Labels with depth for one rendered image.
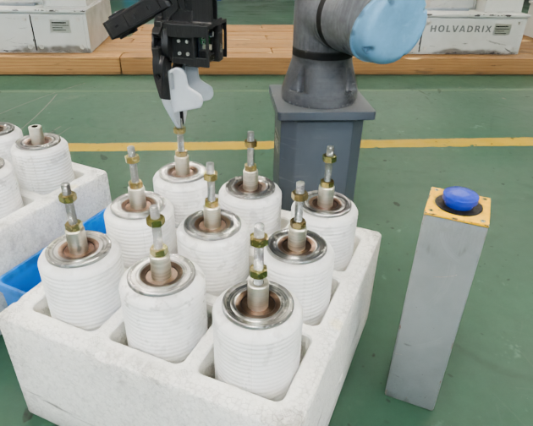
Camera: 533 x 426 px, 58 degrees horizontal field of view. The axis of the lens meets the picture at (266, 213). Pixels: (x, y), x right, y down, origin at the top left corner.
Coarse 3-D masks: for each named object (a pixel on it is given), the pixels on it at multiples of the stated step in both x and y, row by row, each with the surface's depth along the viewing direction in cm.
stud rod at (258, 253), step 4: (256, 224) 45; (260, 224) 45; (256, 228) 45; (260, 228) 45; (264, 228) 45; (256, 232) 45; (260, 232) 45; (256, 236) 46; (260, 236) 45; (256, 248) 46; (260, 248) 46; (256, 252) 46; (260, 252) 46; (256, 256) 47; (260, 256) 47; (256, 260) 47; (260, 260) 47; (256, 264) 47; (260, 264) 47; (256, 268) 47; (260, 268) 47; (256, 280) 48; (260, 280) 48; (256, 284) 48; (260, 284) 48
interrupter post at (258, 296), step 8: (248, 280) 49; (264, 280) 49; (248, 288) 49; (256, 288) 48; (264, 288) 48; (248, 296) 49; (256, 296) 48; (264, 296) 49; (248, 304) 50; (256, 304) 49; (264, 304) 49
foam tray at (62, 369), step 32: (288, 224) 78; (352, 256) 71; (32, 288) 63; (352, 288) 64; (0, 320) 58; (32, 320) 58; (352, 320) 65; (32, 352) 59; (64, 352) 56; (96, 352) 54; (128, 352) 54; (192, 352) 54; (320, 352) 54; (352, 352) 74; (32, 384) 63; (64, 384) 59; (96, 384) 56; (128, 384) 53; (160, 384) 51; (192, 384) 50; (224, 384) 50; (320, 384) 51; (64, 416) 63; (96, 416) 60; (128, 416) 56; (160, 416) 54; (192, 416) 51; (224, 416) 49; (256, 416) 47; (288, 416) 47; (320, 416) 57
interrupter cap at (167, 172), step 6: (174, 162) 79; (192, 162) 79; (162, 168) 77; (168, 168) 77; (174, 168) 78; (192, 168) 78; (198, 168) 78; (204, 168) 78; (162, 174) 76; (168, 174) 76; (174, 174) 76; (192, 174) 76; (198, 174) 76; (168, 180) 74; (174, 180) 74; (180, 180) 74; (186, 180) 74; (192, 180) 74
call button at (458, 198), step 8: (448, 192) 56; (456, 192) 56; (464, 192) 56; (472, 192) 56; (448, 200) 55; (456, 200) 55; (464, 200) 54; (472, 200) 55; (456, 208) 55; (464, 208) 55; (472, 208) 56
